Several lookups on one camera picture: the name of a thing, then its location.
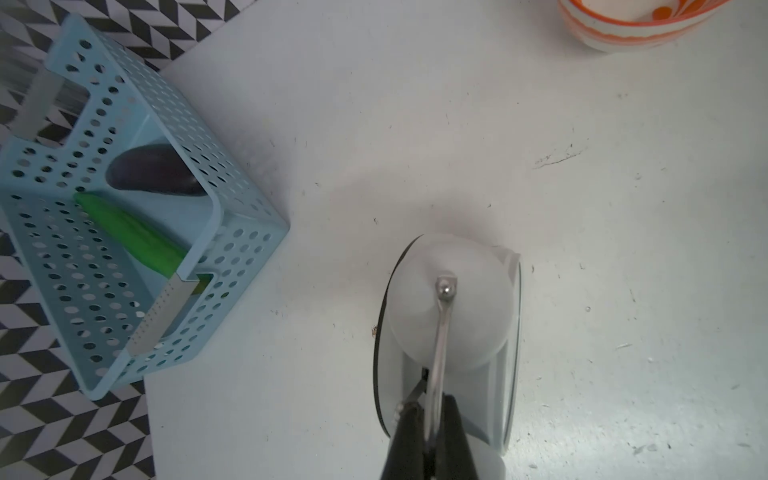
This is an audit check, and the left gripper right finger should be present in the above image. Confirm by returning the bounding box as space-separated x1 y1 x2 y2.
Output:
433 395 479 480

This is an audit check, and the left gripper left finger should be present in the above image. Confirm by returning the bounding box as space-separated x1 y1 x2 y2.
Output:
380 402 425 480

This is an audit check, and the white twin-bell alarm clock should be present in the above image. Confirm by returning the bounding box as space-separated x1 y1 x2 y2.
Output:
372 234 522 479

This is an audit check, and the green cucumber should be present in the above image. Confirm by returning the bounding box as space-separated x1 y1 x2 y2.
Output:
73 192 188 279

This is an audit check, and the light blue perforated basket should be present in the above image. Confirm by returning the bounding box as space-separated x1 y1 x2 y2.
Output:
1 14 289 400

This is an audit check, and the dark purple eggplant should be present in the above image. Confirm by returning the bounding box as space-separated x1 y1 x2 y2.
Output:
105 143 206 196

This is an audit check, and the orange white patterned bowl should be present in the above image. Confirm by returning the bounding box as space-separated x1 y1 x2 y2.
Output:
557 0 729 53

